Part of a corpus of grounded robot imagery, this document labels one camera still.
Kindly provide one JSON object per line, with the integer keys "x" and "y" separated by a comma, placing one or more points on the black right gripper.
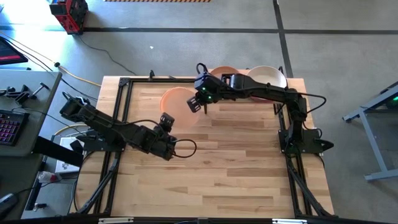
{"x": 210, "y": 88}

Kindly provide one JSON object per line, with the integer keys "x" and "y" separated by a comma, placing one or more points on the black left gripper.
{"x": 164, "y": 133}

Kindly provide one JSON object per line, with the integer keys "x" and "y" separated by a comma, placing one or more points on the light peach plate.
{"x": 177, "y": 104}

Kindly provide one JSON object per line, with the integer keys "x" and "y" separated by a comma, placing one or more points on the tan orange plate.
{"x": 222, "y": 71}

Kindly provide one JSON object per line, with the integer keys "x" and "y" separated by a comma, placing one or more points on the white plate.
{"x": 267, "y": 76}

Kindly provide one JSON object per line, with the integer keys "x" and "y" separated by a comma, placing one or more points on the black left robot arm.
{"x": 109, "y": 126}

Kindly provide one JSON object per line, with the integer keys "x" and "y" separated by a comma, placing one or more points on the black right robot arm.
{"x": 270, "y": 90}

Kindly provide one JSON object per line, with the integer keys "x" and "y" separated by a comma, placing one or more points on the black table edge clamp knob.
{"x": 151, "y": 74}

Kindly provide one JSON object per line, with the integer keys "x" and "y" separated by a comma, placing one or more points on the white cardboard box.
{"x": 66, "y": 167}

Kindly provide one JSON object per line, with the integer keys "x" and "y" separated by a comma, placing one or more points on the black flat bar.
{"x": 59, "y": 153}

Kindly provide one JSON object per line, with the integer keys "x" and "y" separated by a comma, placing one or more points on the clear plastic bottle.
{"x": 46, "y": 177}

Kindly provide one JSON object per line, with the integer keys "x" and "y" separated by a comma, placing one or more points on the red and black tool case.
{"x": 70, "y": 14}

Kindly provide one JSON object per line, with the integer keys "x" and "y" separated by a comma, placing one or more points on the black desk clamp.
{"x": 21, "y": 95}

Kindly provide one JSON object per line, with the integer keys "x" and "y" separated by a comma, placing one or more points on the black backlit keyboard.
{"x": 11, "y": 127}

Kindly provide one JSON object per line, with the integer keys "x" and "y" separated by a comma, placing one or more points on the grey side desk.
{"x": 12, "y": 77}

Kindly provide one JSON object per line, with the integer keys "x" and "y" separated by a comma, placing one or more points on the dark monitor screen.
{"x": 9, "y": 53}

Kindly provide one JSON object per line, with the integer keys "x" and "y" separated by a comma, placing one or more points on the black computer mouse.
{"x": 7, "y": 203}

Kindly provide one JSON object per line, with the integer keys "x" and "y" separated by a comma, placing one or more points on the black aluminium table frame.
{"x": 161, "y": 80}

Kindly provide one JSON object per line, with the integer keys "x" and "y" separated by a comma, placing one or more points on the grey metal workstation frame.
{"x": 371, "y": 140}

